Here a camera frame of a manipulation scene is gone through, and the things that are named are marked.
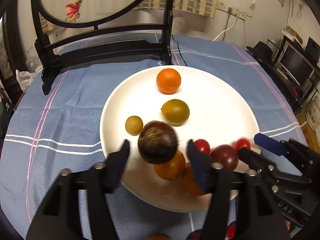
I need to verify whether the dark passion fruit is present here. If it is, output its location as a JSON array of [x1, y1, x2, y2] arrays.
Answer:
[[137, 121, 178, 164]]

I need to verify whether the small yellow longan fruit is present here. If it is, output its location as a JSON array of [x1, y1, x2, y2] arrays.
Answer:
[[125, 115, 143, 136]]

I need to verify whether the small orange top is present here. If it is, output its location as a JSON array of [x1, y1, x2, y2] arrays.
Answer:
[[146, 234, 171, 240]]

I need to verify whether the small red cherry tomato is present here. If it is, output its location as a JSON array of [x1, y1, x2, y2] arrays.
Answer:
[[234, 138, 251, 152]]

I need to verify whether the white bucket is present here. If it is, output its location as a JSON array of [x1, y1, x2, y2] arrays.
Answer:
[[305, 96, 320, 130]]

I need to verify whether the computer monitor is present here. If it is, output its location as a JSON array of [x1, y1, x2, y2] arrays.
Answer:
[[277, 44, 315, 86]]

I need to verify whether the blue striped tablecloth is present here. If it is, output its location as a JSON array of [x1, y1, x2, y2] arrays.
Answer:
[[1, 36, 306, 237]]

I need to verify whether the white oval plate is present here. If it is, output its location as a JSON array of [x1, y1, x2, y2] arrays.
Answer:
[[100, 66, 259, 213]]

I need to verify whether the black hat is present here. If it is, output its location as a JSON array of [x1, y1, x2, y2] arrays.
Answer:
[[246, 41, 273, 61]]

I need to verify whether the yellow-green tomato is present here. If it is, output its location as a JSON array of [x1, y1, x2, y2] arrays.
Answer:
[[161, 99, 190, 126]]

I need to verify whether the black speaker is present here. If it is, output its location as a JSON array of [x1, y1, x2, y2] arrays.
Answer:
[[305, 37, 320, 61]]

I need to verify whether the white plastic bag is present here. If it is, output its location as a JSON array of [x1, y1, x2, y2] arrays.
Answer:
[[16, 65, 42, 93]]

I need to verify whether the black framed round screen stand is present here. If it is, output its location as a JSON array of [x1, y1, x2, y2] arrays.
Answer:
[[30, 0, 176, 96]]

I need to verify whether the black cable on table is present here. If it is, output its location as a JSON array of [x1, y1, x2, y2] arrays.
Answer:
[[170, 34, 188, 67]]

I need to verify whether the white wall power strip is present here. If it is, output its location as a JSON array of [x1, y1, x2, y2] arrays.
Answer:
[[216, 1, 247, 21]]

